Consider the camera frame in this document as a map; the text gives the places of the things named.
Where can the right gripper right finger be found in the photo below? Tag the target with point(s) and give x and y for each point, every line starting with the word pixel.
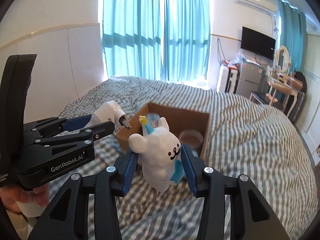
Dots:
pixel 251 215

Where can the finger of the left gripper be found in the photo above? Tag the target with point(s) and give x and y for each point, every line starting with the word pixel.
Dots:
pixel 65 144
pixel 50 127

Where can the teal side curtain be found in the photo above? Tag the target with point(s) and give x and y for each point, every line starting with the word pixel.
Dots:
pixel 293 34

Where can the clear lidded jar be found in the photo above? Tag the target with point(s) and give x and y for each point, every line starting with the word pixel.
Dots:
pixel 153 119

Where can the person's left hand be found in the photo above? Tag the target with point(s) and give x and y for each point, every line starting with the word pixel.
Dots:
pixel 11 194

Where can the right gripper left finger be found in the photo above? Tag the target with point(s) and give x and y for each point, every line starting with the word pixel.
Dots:
pixel 66 216

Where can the teal window curtains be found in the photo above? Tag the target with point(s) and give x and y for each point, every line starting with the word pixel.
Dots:
pixel 167 40

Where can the white oval vanity mirror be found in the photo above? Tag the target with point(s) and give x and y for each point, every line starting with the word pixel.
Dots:
pixel 282 59

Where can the round bowl in box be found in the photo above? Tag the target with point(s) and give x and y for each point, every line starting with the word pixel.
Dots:
pixel 193 138

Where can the white bear figurine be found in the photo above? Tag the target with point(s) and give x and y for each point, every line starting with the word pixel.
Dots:
pixel 159 152

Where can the brown cardboard box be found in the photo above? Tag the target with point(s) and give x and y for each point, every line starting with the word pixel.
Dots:
pixel 178 120

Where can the white air conditioner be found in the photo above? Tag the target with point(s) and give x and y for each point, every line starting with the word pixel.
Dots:
pixel 261 5

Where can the silver mini fridge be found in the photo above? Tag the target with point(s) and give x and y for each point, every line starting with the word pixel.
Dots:
pixel 249 78

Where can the black wall television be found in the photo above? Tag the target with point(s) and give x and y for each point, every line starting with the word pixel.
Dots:
pixel 257 43

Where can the white floor appliance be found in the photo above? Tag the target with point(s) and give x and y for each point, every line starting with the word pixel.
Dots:
pixel 223 80

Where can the checkered bed duvet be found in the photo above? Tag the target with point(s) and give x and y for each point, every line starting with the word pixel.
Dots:
pixel 243 138

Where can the black cushioned stool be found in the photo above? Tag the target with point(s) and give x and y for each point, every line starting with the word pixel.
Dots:
pixel 262 98

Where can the white sliding wardrobe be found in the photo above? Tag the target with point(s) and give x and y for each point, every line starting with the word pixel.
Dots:
pixel 307 121

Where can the white dressing table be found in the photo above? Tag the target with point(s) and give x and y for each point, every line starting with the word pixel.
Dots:
pixel 277 86

